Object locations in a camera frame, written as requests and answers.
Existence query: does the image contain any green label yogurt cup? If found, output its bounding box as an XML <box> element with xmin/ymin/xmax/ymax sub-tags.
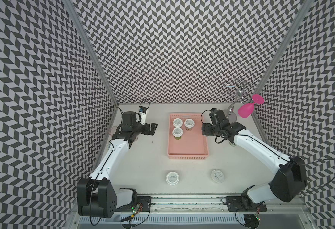
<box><xmin>172</xmin><ymin>127</ymin><xmax>183</xmax><ymax>140</ymax></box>

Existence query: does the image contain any red label yogurt cup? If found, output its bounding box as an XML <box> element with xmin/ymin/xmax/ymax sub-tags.
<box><xmin>184</xmin><ymin>118</ymin><xmax>195</xmax><ymax>131</ymax></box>

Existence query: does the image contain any beige label yogurt cup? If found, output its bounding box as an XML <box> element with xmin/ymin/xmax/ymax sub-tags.
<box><xmin>173</xmin><ymin>118</ymin><xmax>184</xmax><ymax>128</ymax></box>

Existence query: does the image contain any pink plastic basket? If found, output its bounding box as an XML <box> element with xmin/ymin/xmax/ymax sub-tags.
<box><xmin>167</xmin><ymin>113</ymin><xmax>209</xmax><ymax>159</ymax></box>

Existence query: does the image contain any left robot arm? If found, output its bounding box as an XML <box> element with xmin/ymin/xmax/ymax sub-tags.
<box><xmin>77</xmin><ymin>107</ymin><xmax>158</xmax><ymax>218</ymax></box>

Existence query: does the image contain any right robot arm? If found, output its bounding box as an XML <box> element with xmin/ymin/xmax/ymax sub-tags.
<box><xmin>201</xmin><ymin>108</ymin><xmax>307</xmax><ymax>204</ymax></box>

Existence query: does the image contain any clear lid yogurt cup front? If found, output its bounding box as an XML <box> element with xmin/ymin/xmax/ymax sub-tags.
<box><xmin>211</xmin><ymin>169</ymin><xmax>225</xmax><ymax>183</ymax></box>

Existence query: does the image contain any white lid yogurt cup front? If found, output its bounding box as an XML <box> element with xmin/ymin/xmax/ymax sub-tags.
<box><xmin>166</xmin><ymin>171</ymin><xmax>179</xmax><ymax>186</ymax></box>

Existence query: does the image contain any clear pink glass cup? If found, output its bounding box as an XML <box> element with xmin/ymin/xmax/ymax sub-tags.
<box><xmin>108</xmin><ymin>126</ymin><xmax>117</xmax><ymax>136</ymax></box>

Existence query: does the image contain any magenta plastic wine glass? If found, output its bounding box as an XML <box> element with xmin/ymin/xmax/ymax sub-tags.
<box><xmin>238</xmin><ymin>94</ymin><xmax>264</xmax><ymax>118</ymax></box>

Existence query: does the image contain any silver metal cup stand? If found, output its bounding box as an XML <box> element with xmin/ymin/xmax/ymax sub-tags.
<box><xmin>225</xmin><ymin>81</ymin><xmax>252</xmax><ymax>123</ymax></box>

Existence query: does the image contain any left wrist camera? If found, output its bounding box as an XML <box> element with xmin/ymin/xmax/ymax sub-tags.
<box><xmin>139</xmin><ymin>106</ymin><xmax>148</xmax><ymax>125</ymax></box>

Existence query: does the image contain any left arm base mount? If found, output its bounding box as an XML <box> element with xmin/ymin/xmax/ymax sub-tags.
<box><xmin>116</xmin><ymin>196</ymin><xmax>152</xmax><ymax>212</ymax></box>

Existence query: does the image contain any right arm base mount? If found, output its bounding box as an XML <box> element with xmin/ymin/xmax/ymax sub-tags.
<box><xmin>223</xmin><ymin>196</ymin><xmax>267</xmax><ymax>213</ymax></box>

